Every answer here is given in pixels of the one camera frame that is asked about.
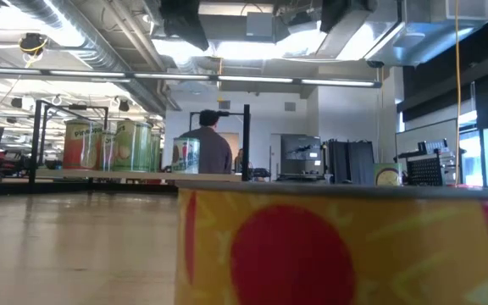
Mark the dark grey machine cabinet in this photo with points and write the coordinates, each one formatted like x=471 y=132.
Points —
x=301 y=144

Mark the white partition panel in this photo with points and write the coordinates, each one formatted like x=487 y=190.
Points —
x=422 y=131

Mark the red yellow pineapple can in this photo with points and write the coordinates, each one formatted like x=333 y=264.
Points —
x=81 y=146

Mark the grey ceiling box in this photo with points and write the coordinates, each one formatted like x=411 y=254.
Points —
x=261 y=25

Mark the black shelf side post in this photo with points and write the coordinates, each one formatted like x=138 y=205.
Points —
x=36 y=140
x=246 y=140

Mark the black metal bracket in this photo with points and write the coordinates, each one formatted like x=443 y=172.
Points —
x=432 y=146

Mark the light green fruit can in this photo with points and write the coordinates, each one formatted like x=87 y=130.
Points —
x=131 y=146

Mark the black folding panel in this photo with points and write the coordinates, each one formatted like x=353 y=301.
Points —
x=350 y=161

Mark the person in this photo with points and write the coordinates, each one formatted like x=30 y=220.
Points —
x=214 y=148
x=239 y=159

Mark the grey wall vent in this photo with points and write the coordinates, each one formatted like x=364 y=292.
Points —
x=290 y=106
x=224 y=104

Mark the black dome camera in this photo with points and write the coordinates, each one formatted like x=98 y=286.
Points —
x=375 y=64

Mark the thin black background frame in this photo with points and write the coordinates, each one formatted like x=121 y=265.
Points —
x=233 y=113

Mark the tan door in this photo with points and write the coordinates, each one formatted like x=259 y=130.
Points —
x=234 y=140

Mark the bright glass window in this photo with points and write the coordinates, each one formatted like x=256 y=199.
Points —
x=473 y=156

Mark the silver spiral ventilation duct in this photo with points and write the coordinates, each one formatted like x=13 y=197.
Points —
x=95 y=51

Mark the yellow can red circles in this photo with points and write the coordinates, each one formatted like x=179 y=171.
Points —
x=290 y=254

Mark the black background station frame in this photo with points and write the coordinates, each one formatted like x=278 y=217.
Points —
x=76 y=107

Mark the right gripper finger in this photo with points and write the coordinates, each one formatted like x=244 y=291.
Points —
x=350 y=10

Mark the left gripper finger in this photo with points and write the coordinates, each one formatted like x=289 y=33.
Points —
x=184 y=21

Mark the long LED light bar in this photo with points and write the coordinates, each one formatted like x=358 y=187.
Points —
x=252 y=79

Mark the large rectangular metal duct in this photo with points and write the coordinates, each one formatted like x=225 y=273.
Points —
x=396 y=42

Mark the background black robot arm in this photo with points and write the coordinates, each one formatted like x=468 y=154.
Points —
x=261 y=172

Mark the wooden shelf board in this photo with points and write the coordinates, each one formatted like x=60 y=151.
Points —
x=151 y=177

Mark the green can labelled Orange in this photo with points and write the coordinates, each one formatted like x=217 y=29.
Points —
x=107 y=152

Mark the black perforated panel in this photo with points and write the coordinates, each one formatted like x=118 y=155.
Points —
x=424 y=171

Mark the green can round fruit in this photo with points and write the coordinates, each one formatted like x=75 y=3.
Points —
x=388 y=175

